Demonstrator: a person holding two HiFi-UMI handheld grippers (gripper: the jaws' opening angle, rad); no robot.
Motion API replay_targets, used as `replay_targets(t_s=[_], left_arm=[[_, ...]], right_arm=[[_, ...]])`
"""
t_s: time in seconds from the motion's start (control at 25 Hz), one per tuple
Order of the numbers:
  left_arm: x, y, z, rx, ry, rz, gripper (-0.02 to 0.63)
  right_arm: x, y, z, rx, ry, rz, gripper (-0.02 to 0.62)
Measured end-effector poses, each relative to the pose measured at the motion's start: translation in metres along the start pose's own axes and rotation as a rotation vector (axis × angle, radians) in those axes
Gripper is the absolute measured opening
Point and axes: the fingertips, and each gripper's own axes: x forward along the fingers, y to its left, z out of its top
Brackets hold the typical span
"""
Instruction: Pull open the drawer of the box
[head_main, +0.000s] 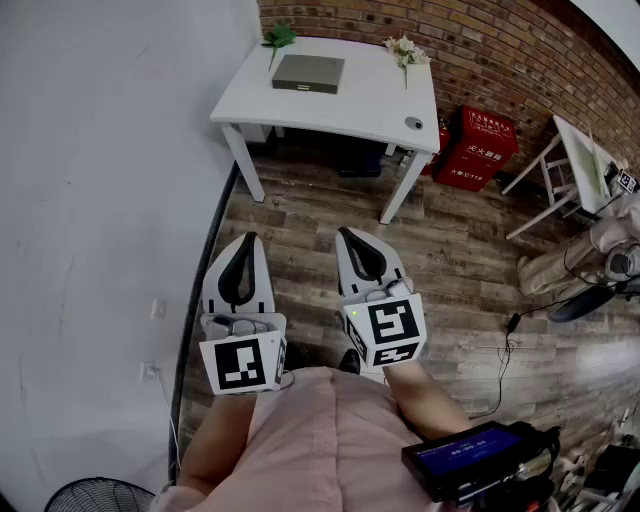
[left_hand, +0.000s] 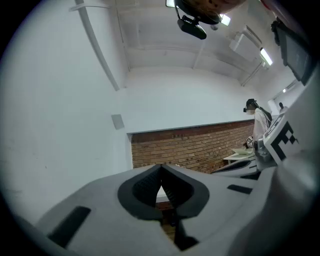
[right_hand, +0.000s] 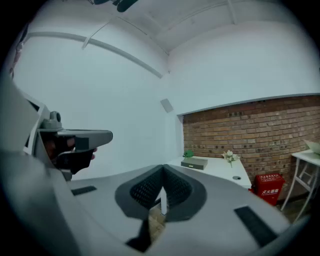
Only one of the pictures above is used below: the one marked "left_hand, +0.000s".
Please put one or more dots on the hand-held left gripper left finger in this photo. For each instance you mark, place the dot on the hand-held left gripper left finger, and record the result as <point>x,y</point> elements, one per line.
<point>105,200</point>

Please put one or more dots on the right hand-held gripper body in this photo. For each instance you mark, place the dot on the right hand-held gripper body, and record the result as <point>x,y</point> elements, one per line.
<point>287,175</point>

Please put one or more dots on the pale flat board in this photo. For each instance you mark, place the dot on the pale flat board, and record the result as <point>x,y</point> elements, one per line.
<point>241,150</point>

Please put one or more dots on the black head camera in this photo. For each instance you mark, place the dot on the black head camera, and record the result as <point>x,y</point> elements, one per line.
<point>192,27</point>

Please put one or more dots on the white wall pipe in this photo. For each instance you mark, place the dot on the white wall pipe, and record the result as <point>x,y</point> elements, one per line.
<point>97,45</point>

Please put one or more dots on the white side table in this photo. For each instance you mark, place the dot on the white side table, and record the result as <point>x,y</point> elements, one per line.
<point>237,157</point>

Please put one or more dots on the white air conditioner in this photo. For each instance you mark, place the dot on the white air conditioner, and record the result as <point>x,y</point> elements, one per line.
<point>245,43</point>

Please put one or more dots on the gray wall panel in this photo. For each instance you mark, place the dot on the gray wall panel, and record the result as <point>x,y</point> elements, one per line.
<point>117,121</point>

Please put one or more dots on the rectangular ceiling light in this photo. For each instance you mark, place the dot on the rectangular ceiling light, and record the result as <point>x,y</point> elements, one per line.
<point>225,19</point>
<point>266,56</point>
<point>170,3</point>

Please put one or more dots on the white ceiling smoke detector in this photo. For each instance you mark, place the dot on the white ceiling smoke detector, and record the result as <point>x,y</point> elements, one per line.
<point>214,27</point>

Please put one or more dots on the black phone with screen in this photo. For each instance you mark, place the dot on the black phone with screen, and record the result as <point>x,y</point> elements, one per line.
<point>295,55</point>

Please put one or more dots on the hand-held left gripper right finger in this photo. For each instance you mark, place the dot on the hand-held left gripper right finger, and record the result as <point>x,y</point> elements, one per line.
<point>220,200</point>

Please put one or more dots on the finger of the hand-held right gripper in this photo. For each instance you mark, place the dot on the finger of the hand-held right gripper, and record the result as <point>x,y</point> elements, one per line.
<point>232,167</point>
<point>250,175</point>

